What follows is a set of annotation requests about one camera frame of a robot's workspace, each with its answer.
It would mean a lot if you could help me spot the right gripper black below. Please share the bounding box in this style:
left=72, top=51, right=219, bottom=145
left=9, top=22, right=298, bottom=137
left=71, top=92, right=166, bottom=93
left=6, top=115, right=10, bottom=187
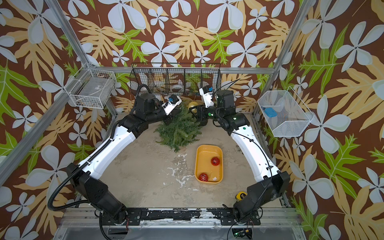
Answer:
left=190, top=103, right=226, bottom=124

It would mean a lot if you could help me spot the gold ball ornament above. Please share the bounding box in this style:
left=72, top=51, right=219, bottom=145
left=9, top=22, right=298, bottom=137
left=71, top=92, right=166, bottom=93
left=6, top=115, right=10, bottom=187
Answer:
left=188, top=101, right=199, bottom=114

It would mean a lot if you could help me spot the red faceted ornament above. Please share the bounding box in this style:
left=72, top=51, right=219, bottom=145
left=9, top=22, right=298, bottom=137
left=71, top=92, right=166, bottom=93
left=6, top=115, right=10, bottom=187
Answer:
left=211, top=157, right=221, bottom=167
left=198, top=173, right=209, bottom=182

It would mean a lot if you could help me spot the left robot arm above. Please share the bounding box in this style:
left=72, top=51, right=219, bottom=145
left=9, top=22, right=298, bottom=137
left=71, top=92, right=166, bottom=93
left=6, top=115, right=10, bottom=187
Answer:
left=47, top=84, right=182, bottom=224

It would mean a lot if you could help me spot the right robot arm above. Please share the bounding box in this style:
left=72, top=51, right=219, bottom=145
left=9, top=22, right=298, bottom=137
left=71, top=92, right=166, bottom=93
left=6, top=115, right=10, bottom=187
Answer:
left=189, top=86, right=290, bottom=224

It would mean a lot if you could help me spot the small green christmas tree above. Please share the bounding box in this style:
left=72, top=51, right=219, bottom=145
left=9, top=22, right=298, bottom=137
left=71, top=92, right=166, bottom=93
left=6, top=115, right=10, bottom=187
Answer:
left=155, top=108, right=202, bottom=153

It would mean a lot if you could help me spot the yellow plastic tray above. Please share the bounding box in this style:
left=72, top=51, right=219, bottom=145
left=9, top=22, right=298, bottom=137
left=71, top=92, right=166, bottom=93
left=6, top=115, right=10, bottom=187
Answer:
left=195, top=145, right=224, bottom=184

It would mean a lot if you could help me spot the blue object in basket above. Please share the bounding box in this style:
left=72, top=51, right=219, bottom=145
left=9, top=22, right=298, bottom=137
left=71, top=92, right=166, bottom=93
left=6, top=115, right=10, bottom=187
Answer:
left=264, top=108, right=278, bottom=118

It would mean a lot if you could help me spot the white mesh basket right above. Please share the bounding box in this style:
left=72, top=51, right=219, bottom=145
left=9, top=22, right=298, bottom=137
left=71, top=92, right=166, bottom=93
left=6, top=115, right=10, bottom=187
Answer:
left=258, top=90, right=315, bottom=138

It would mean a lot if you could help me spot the yellow tape measure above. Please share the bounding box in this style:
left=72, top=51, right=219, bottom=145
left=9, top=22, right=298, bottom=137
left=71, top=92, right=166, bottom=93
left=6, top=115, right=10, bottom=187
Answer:
left=236, top=191, right=247, bottom=202

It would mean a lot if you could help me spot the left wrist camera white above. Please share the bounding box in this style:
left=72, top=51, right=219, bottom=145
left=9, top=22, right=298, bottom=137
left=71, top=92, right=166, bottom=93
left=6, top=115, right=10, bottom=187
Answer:
left=162, top=95, right=182, bottom=116

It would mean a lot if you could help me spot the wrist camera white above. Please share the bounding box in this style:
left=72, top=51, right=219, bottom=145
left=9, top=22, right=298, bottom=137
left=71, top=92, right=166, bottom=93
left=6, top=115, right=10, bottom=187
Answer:
left=162, top=95, right=182, bottom=116
left=199, top=85, right=214, bottom=108

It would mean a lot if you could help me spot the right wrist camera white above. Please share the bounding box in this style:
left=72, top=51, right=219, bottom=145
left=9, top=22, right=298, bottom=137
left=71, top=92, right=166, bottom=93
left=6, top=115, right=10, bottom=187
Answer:
left=199, top=85, right=214, bottom=108

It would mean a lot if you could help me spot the black wire basket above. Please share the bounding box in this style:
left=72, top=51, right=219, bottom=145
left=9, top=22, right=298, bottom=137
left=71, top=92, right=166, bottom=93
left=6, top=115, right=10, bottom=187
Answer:
left=128, top=63, right=222, bottom=96

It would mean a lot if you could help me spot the white wire basket left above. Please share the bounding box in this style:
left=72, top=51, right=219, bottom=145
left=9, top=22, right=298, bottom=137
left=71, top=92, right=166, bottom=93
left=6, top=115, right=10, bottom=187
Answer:
left=65, top=64, right=117, bottom=109

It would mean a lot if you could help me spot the black mounting rail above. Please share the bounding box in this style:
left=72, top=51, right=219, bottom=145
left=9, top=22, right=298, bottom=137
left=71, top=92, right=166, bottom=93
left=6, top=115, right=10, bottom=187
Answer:
left=102, top=207, right=261, bottom=227

